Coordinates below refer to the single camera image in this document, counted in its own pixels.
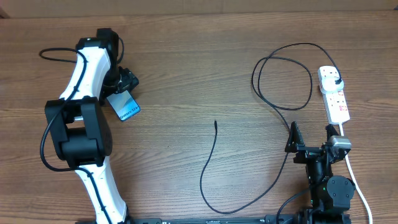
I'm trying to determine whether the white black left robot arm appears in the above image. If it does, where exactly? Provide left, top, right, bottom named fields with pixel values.
left=40, top=28, right=141, bottom=223

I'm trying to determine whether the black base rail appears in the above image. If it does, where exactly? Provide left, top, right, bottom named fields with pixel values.
left=75, top=213, right=352, bottom=224

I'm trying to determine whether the white power strip cord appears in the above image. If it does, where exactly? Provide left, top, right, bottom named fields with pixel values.
left=338, top=123, right=374, bottom=224

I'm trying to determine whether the white charger plug adapter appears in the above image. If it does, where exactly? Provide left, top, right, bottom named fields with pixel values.
left=320, top=77, right=345, bottom=94

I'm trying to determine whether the white power strip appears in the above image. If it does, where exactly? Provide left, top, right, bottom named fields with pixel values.
left=317, top=66, right=350, bottom=125

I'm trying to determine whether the Samsung Galaxy smartphone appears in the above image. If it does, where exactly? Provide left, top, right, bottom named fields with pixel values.
left=107, top=91, right=141, bottom=121

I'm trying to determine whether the black charger cable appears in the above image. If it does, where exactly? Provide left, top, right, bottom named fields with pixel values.
left=199, top=42, right=343, bottom=215

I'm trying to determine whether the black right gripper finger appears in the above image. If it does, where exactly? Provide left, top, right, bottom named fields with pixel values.
left=285, top=121, right=305, bottom=153
left=325, top=124, right=340, bottom=143

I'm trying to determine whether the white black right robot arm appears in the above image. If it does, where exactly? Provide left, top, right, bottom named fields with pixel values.
left=275, top=122, right=356, bottom=223

